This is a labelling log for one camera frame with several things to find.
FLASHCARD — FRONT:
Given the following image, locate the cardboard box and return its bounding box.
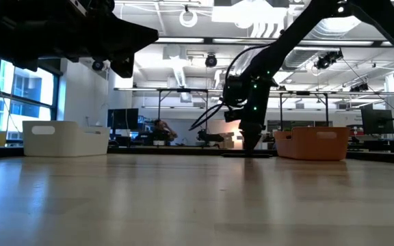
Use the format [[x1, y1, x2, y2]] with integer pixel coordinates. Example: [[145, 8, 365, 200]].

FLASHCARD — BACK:
[[217, 131, 235, 150]]

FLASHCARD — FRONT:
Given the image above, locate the black station frame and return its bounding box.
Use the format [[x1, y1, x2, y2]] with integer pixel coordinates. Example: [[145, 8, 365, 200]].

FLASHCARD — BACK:
[[278, 90, 330, 129], [156, 87, 210, 146]]

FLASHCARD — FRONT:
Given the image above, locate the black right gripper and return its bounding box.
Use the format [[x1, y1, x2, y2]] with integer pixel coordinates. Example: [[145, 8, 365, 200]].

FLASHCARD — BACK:
[[222, 73, 276, 152]]

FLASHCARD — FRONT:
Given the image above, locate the person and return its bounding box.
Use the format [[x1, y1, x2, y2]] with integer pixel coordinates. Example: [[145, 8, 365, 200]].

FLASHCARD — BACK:
[[148, 118, 179, 143]]

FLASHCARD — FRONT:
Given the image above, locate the black aluminium table frame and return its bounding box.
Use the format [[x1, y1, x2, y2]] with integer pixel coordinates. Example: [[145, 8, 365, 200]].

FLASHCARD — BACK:
[[0, 145, 394, 165]]

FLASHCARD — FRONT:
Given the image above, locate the white cable coil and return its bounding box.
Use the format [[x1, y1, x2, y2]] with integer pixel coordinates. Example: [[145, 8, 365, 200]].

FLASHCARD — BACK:
[[179, 8, 199, 29]]

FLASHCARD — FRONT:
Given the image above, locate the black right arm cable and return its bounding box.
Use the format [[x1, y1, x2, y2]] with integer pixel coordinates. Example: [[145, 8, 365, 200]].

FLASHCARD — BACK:
[[188, 42, 283, 133]]

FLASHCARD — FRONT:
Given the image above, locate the white plastic bin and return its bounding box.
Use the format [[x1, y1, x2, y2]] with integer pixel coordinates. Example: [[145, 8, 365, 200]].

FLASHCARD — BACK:
[[22, 120, 111, 158]]

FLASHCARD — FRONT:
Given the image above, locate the black monitor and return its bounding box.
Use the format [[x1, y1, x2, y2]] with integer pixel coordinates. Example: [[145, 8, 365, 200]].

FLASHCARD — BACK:
[[107, 108, 140, 131], [360, 108, 394, 135]]

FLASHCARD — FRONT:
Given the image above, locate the orange plastic bin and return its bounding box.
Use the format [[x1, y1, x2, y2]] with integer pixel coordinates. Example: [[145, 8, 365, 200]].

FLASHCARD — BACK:
[[274, 126, 351, 161]]

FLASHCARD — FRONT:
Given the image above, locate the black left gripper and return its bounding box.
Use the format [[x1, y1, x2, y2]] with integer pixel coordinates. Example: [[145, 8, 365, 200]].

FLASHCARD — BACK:
[[63, 0, 159, 79]]

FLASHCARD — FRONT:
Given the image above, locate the black pen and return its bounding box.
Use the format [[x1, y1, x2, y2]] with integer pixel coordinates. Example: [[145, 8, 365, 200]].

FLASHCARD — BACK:
[[221, 152, 274, 159]]

